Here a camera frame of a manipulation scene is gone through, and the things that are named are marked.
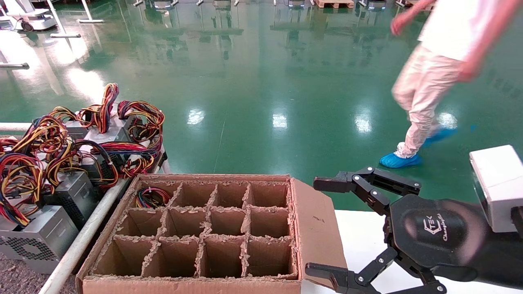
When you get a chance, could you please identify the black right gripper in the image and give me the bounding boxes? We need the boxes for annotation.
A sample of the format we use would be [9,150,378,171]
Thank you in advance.
[384,194,489,282]

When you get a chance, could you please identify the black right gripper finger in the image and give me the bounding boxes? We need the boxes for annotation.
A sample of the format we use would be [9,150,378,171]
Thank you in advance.
[305,246,447,294]
[314,166,421,215]

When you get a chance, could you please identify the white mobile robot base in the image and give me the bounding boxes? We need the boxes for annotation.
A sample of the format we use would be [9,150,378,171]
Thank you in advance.
[0,0,58,32]

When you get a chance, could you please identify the passer-by bare forearm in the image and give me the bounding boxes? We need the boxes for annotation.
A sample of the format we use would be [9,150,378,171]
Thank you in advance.
[466,0,523,72]
[398,0,437,26]

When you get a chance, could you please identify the passer-by hand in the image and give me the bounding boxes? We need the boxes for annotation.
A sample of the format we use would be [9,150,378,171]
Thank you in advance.
[390,16,409,36]
[457,61,482,83]

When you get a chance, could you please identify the cardboard box with dividers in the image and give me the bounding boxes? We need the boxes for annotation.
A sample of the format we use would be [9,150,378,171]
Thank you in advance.
[76,174,349,294]

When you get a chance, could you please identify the blue shoe cover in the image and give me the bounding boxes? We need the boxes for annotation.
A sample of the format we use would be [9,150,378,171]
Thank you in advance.
[379,152,424,169]
[423,127,457,148]

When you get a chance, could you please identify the passer-by in white clothes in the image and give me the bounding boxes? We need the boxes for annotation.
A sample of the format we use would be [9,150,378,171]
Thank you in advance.
[391,0,505,160]

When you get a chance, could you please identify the wooden pallet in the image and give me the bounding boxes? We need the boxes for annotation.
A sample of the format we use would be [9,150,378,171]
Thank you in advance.
[314,0,355,9]

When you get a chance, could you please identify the white stand leg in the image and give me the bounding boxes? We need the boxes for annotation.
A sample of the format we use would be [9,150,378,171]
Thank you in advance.
[0,51,30,69]
[80,0,105,23]
[45,0,82,38]

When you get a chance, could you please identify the grey felt table mat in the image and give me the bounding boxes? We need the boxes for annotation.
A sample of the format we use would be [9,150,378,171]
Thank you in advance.
[0,253,78,294]

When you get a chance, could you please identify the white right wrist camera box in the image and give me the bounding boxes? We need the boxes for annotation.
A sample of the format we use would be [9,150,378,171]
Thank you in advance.
[469,145,523,233]

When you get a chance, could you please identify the black power supply with wires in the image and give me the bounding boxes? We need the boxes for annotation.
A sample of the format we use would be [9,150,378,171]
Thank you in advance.
[80,140,167,182]

